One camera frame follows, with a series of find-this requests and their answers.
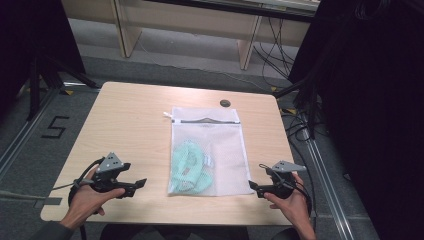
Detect person's right hand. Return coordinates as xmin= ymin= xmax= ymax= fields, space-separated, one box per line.
xmin=263 ymin=173 xmax=314 ymax=231

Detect bundle of black cables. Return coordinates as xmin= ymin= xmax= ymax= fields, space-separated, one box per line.
xmin=252 ymin=16 xmax=301 ymax=88

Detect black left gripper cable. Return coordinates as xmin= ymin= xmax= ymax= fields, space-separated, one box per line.
xmin=67 ymin=157 xmax=105 ymax=208

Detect white mesh laundry bag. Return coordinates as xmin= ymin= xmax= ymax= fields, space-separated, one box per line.
xmin=162 ymin=106 xmax=255 ymax=197

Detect mint green garment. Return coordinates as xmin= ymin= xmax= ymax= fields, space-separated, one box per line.
xmin=169 ymin=139 xmax=214 ymax=195

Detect black curtain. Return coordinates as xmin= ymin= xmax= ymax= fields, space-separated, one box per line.
xmin=0 ymin=0 xmax=86 ymax=116
xmin=288 ymin=0 xmax=424 ymax=240

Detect grey left gripper cable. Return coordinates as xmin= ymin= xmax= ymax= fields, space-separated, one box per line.
xmin=0 ymin=179 xmax=95 ymax=201

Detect person's left hand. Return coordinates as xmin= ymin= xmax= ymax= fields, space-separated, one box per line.
xmin=63 ymin=166 xmax=126 ymax=229

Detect black metal stand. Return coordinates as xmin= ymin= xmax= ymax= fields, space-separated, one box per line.
xmin=25 ymin=54 xmax=101 ymax=122
xmin=273 ymin=71 xmax=323 ymax=140

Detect metal floor rail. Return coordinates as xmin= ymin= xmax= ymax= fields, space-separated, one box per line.
xmin=299 ymin=124 xmax=356 ymax=240
xmin=0 ymin=81 xmax=101 ymax=181

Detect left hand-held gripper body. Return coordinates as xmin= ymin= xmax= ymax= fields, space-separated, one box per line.
xmin=90 ymin=152 xmax=134 ymax=194

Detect grey tape strip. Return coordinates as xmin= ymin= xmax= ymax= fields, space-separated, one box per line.
xmin=33 ymin=197 xmax=63 ymax=210

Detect person's dark trousers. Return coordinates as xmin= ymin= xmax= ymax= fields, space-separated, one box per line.
xmin=99 ymin=223 xmax=250 ymax=240

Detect black floor cables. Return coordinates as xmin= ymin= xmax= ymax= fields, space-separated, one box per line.
xmin=279 ymin=108 xmax=318 ymax=231

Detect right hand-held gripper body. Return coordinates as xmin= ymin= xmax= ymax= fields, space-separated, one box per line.
xmin=263 ymin=160 xmax=307 ymax=200

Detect light wooden desk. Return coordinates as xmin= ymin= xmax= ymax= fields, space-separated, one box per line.
xmin=61 ymin=0 xmax=321 ymax=71

